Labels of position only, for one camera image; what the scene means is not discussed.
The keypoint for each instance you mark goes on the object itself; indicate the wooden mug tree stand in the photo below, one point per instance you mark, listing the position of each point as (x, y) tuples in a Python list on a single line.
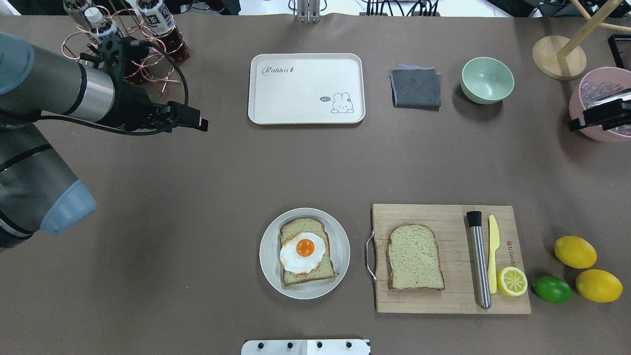
[(562, 58)]

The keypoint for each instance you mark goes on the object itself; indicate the grey round plate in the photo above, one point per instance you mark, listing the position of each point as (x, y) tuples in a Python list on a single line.
[(270, 248)]

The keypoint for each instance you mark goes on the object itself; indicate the bread slice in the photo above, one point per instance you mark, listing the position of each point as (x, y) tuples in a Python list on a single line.
[(413, 259), (326, 270)]

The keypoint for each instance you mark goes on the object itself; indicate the right tea bottle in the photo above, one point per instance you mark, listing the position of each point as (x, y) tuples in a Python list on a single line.
[(162, 25)]

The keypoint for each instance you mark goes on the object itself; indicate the steel muddler black tip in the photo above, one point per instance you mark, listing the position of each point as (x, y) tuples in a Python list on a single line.
[(474, 220)]

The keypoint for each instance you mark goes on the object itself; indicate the lemon half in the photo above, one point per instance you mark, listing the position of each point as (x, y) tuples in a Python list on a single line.
[(511, 281)]

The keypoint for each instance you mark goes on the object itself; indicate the copper wire bottle rack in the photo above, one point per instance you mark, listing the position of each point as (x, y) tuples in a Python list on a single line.
[(157, 67)]

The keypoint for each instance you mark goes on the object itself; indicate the upper whole lemon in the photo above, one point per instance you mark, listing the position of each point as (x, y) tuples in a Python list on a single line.
[(575, 252)]

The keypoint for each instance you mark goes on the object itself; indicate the mint green bowl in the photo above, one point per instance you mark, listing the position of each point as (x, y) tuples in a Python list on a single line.
[(486, 80)]

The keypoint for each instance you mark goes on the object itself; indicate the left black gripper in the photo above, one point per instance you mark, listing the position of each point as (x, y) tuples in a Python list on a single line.
[(132, 104)]

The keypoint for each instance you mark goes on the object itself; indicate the yellow plastic knife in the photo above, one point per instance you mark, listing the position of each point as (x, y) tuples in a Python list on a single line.
[(494, 242)]

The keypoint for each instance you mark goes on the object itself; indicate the silver metal scoop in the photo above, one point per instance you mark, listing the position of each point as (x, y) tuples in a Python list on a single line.
[(624, 95)]

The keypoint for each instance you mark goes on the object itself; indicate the pink bowl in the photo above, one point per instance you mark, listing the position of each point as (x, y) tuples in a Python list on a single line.
[(613, 75)]

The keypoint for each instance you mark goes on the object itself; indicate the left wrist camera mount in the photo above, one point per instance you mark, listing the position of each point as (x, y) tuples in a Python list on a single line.
[(119, 57)]

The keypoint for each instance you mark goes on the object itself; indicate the tea bottle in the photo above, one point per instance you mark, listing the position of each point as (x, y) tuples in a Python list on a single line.
[(76, 10), (162, 25), (102, 26)]

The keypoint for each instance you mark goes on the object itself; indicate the left rear tea bottle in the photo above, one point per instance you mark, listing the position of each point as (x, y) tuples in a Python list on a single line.
[(76, 10)]

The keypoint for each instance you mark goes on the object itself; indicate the fried egg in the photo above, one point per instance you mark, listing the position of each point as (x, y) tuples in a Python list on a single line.
[(302, 253)]

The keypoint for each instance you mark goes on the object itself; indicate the lower whole lemon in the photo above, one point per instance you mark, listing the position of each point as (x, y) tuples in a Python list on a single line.
[(599, 286)]

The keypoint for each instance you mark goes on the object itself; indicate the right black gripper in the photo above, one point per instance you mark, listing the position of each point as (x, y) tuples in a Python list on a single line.
[(599, 115)]

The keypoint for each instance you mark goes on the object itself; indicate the green lime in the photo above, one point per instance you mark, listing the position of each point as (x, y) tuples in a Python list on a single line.
[(552, 289)]

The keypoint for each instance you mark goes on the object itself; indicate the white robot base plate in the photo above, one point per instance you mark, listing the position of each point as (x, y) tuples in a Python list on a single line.
[(307, 347)]

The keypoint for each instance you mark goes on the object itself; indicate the grey folded cloth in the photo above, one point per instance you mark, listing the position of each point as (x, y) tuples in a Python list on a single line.
[(415, 87)]

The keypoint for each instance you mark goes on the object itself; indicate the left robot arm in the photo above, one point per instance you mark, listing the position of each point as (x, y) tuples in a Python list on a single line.
[(39, 191)]

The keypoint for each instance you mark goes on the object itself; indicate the whole lemon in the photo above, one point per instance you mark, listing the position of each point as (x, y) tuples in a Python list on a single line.
[(599, 286), (575, 252)]

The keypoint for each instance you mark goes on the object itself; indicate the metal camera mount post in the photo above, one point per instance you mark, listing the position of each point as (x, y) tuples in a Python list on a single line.
[(307, 11)]

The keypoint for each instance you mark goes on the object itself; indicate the front tea bottle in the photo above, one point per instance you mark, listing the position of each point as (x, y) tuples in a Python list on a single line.
[(102, 26)]

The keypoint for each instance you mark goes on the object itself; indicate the cream rabbit serving tray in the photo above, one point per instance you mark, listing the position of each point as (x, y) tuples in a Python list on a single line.
[(306, 88)]

